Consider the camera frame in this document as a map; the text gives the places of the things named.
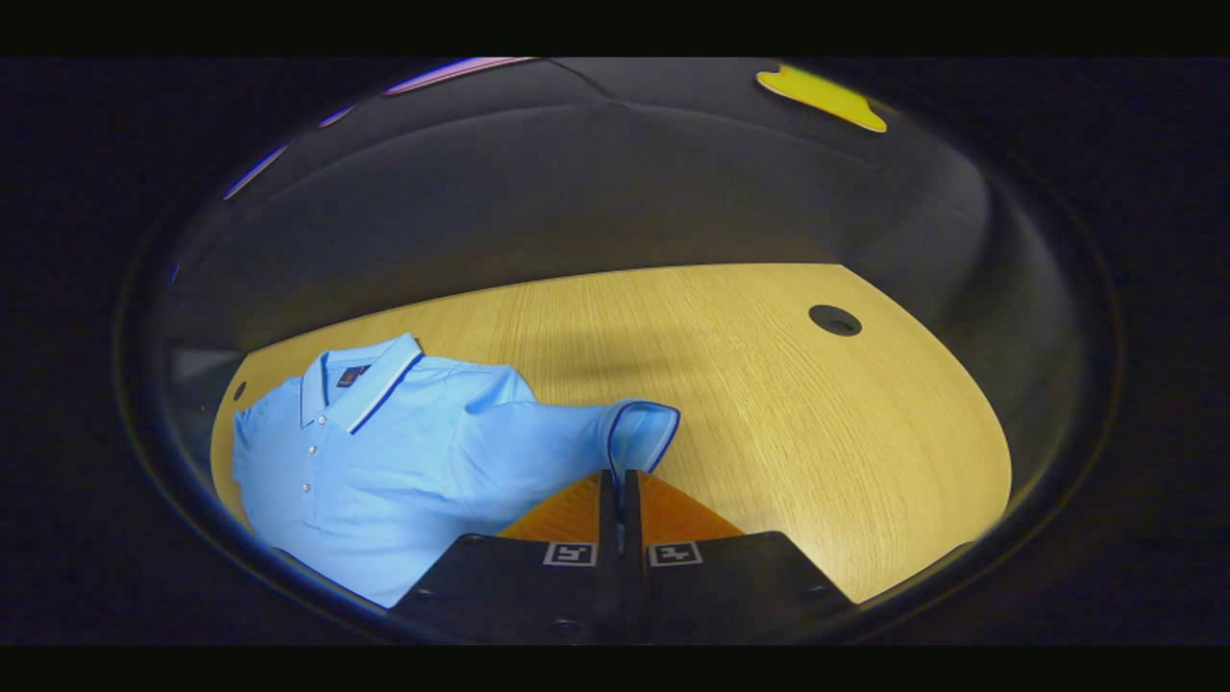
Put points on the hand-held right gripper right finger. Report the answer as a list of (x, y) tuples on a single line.
[(730, 586)]

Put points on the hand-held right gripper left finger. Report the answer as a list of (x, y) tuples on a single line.
[(519, 586)]

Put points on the light blue T-shirt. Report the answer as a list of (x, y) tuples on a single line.
[(384, 481)]

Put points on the black backdrop cloth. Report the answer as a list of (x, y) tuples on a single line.
[(577, 192)]

